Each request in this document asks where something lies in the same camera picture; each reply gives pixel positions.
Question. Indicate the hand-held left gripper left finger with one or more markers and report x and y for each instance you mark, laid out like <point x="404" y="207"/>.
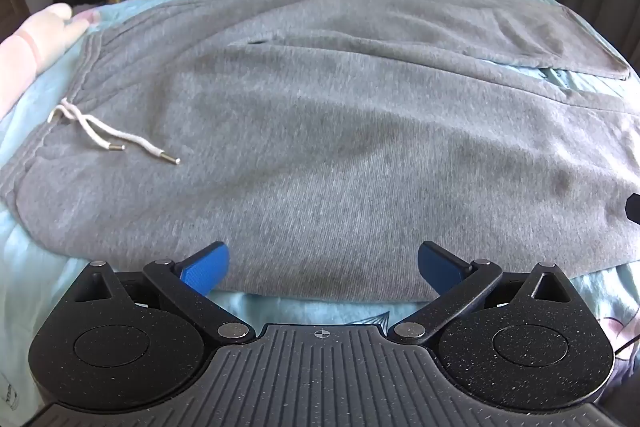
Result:
<point x="206" y="266"/>

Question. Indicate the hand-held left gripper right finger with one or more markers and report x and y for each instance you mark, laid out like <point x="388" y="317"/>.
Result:
<point x="440" y="266"/>

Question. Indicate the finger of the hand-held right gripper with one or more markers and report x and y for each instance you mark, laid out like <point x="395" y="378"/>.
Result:
<point x="634" y="208"/>

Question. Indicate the grey pants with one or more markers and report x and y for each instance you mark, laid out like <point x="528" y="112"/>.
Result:
<point x="320" y="132"/>

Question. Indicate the light blue printed bedsheet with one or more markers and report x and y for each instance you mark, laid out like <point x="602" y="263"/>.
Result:
<point x="30" y="267"/>

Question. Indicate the pink plush toy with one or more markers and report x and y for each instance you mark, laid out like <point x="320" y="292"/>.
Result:
<point x="35" y="42"/>

